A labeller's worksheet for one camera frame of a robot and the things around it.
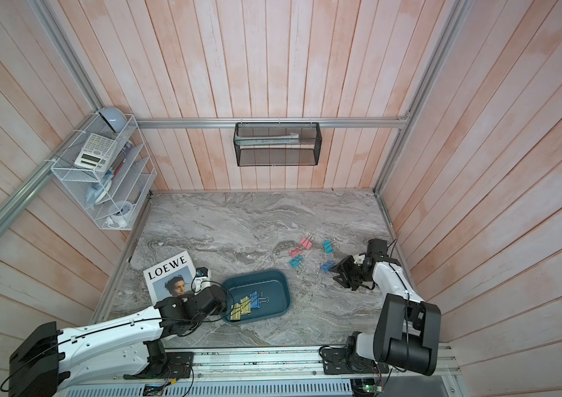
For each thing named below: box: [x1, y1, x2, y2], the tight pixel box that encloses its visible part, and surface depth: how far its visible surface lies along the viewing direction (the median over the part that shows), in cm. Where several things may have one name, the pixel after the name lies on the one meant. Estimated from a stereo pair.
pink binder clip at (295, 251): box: [289, 246, 303, 259], surface depth 100 cm
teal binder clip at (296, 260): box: [288, 254, 304, 268], surface depth 97 cm
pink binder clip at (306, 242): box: [300, 236, 314, 250], surface depth 103 cm
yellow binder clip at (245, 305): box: [239, 296, 252, 315], surface depth 84 cm
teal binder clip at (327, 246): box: [322, 239, 335, 254], surface depth 101 cm
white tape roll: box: [107, 200, 134, 229], surface depth 92 cm
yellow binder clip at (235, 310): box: [230, 302, 242, 321], surface depth 83 cm
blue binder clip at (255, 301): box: [249, 291, 271, 309], surface depth 86 cm
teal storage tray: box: [222, 269, 292, 326], surface depth 89 cm
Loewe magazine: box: [142, 250, 196, 307], surface depth 90 cm
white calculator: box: [73, 132, 119, 173], surface depth 77 cm
